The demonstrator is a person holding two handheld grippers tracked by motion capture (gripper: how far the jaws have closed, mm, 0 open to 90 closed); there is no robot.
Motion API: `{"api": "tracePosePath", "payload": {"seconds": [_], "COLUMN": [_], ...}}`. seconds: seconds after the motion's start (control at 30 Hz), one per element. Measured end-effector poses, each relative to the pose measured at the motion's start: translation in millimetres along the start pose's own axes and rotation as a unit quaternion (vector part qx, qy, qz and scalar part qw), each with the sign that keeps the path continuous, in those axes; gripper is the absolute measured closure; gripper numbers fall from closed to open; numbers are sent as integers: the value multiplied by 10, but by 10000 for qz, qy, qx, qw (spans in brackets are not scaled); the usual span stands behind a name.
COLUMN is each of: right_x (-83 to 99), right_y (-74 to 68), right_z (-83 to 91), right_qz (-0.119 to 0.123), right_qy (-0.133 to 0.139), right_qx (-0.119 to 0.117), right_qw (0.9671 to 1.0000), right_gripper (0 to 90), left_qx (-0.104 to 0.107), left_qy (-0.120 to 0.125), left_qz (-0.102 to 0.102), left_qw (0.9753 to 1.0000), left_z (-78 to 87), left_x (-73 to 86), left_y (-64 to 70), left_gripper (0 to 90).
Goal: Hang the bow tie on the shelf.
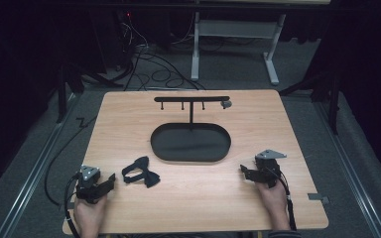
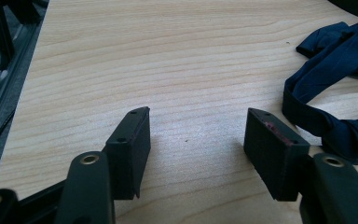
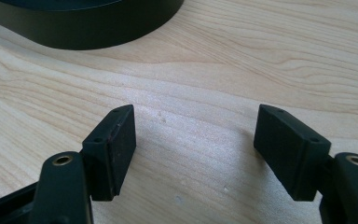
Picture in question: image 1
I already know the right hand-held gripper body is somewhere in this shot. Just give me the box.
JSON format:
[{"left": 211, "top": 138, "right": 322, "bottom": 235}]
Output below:
[{"left": 253, "top": 149, "right": 288, "bottom": 189}]

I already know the black metal stand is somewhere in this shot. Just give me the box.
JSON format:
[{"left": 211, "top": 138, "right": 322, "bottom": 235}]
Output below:
[
  {"left": 278, "top": 69, "right": 342, "bottom": 136},
  {"left": 55, "top": 61, "right": 124, "bottom": 124}
]

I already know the white desk frame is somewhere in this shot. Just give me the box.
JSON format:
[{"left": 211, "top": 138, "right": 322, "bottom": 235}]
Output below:
[{"left": 190, "top": 0, "right": 331, "bottom": 86}]

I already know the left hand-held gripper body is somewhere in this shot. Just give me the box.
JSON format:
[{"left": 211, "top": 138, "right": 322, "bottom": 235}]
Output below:
[{"left": 75, "top": 164, "right": 109, "bottom": 204}]

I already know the aluminium floor rail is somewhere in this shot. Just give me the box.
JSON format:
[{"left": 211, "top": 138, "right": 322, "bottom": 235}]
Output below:
[
  {"left": 312, "top": 100, "right": 381, "bottom": 238},
  {"left": 0, "top": 93, "right": 77, "bottom": 238}
]

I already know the bundle of black cables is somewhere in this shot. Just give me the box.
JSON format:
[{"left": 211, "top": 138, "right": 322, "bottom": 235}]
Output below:
[{"left": 120, "top": 13, "right": 207, "bottom": 92}]

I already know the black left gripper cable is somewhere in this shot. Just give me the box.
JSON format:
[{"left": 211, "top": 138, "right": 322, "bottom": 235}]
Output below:
[{"left": 63, "top": 172, "right": 82, "bottom": 238}]

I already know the person's right hand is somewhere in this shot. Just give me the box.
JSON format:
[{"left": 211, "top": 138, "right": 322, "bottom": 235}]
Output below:
[{"left": 255, "top": 179, "right": 291, "bottom": 220}]

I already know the black bow tie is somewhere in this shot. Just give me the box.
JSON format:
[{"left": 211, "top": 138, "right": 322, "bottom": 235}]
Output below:
[{"left": 121, "top": 156, "right": 162, "bottom": 189}]

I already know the person's left hand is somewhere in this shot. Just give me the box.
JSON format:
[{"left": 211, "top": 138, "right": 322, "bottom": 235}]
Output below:
[{"left": 73, "top": 194, "right": 109, "bottom": 230}]

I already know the dark equipment with red light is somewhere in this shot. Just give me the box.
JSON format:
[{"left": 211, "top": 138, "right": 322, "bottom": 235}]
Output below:
[{"left": 117, "top": 9, "right": 138, "bottom": 68}]

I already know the grey metal bracket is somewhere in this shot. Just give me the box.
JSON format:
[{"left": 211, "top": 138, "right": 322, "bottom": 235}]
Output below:
[{"left": 307, "top": 192, "right": 330, "bottom": 205}]

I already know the black floor cable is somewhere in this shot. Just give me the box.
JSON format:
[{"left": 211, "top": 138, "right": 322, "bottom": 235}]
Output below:
[{"left": 44, "top": 114, "right": 97, "bottom": 207}]

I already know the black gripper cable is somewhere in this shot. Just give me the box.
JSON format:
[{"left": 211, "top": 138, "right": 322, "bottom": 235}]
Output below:
[
  {"left": 265, "top": 167, "right": 298, "bottom": 232},
  {"left": 63, "top": 172, "right": 82, "bottom": 238}
]

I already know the black hanger stand with tray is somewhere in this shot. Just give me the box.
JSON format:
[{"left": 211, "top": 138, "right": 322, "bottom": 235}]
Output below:
[{"left": 150, "top": 95, "right": 232, "bottom": 164}]

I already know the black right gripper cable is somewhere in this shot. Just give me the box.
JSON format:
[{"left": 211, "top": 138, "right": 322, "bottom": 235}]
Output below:
[{"left": 265, "top": 167, "right": 298, "bottom": 232}]

